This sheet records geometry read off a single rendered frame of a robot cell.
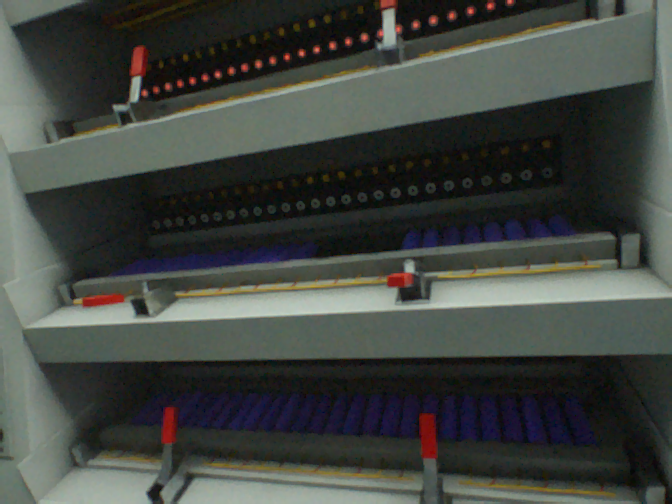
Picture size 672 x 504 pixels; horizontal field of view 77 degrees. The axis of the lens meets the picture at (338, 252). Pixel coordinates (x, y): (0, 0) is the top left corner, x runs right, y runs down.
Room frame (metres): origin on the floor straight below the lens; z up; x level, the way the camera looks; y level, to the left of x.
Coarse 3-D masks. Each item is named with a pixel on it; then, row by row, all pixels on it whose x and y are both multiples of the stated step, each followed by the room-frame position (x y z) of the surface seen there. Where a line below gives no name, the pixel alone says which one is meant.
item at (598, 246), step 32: (352, 256) 0.41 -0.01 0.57; (384, 256) 0.39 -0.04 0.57; (416, 256) 0.38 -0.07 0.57; (448, 256) 0.37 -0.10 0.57; (480, 256) 0.36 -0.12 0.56; (512, 256) 0.35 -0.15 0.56; (544, 256) 0.35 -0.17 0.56; (576, 256) 0.34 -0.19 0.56; (608, 256) 0.33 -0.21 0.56; (96, 288) 0.49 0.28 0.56; (128, 288) 0.48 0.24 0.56; (192, 288) 0.45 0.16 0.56; (288, 288) 0.40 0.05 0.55
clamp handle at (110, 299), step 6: (144, 288) 0.42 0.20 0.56; (120, 294) 0.39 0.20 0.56; (138, 294) 0.41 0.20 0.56; (144, 294) 0.42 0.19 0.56; (84, 300) 0.36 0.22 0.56; (90, 300) 0.36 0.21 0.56; (96, 300) 0.36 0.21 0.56; (102, 300) 0.37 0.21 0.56; (108, 300) 0.37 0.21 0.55; (114, 300) 0.38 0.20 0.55; (120, 300) 0.39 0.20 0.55; (84, 306) 0.36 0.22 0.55; (90, 306) 0.36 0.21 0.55
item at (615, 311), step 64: (512, 192) 0.46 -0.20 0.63; (128, 256) 0.61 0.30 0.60; (640, 256) 0.34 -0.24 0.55; (64, 320) 0.46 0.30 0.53; (128, 320) 0.42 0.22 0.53; (192, 320) 0.40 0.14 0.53; (256, 320) 0.38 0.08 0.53; (320, 320) 0.36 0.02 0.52; (384, 320) 0.34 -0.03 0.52; (448, 320) 0.33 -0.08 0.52; (512, 320) 0.32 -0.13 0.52; (576, 320) 0.30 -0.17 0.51; (640, 320) 0.29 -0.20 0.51
